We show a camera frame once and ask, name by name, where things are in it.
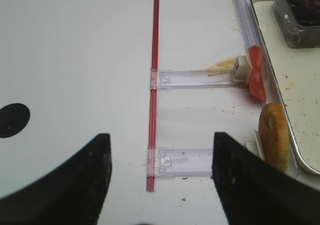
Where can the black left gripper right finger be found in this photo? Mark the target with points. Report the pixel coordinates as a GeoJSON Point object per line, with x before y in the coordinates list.
{"type": "Point", "coordinates": [253, 192]}

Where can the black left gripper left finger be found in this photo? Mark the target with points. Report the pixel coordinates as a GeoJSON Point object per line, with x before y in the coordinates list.
{"type": "Point", "coordinates": [72, 194]}

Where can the left tomato slices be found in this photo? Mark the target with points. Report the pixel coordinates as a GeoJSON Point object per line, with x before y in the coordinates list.
{"type": "Point", "coordinates": [255, 81]}

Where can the left bun half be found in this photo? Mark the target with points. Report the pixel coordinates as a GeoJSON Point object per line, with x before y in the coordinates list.
{"type": "Point", "coordinates": [274, 135]}

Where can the clear lower left crossbar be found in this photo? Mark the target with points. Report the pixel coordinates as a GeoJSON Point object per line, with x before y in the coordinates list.
{"type": "Point", "coordinates": [169, 162]}

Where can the clear crossbar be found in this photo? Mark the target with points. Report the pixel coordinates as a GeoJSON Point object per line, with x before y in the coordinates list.
{"type": "Point", "coordinates": [169, 162]}
{"type": "Point", "coordinates": [161, 79]}

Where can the white plastic holder block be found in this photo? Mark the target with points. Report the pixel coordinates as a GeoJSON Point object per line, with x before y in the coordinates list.
{"type": "Point", "coordinates": [241, 70]}

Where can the metal serving tray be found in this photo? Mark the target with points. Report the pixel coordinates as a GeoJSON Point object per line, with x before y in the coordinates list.
{"type": "Point", "coordinates": [297, 73]}

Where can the clear upper left crossbar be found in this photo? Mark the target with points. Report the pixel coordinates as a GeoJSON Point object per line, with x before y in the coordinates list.
{"type": "Point", "coordinates": [161, 79]}

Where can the clear plastic salad container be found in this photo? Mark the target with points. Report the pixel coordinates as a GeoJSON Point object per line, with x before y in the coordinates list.
{"type": "Point", "coordinates": [296, 36]}

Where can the shredded purple cabbage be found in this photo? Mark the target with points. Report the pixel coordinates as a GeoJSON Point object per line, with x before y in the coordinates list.
{"type": "Point", "coordinates": [306, 12]}

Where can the red left guide rail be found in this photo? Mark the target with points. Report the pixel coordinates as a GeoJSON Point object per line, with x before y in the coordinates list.
{"type": "Point", "coordinates": [152, 130]}

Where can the clear left long rail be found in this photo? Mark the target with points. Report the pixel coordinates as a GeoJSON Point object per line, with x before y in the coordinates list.
{"type": "Point", "coordinates": [252, 37]}

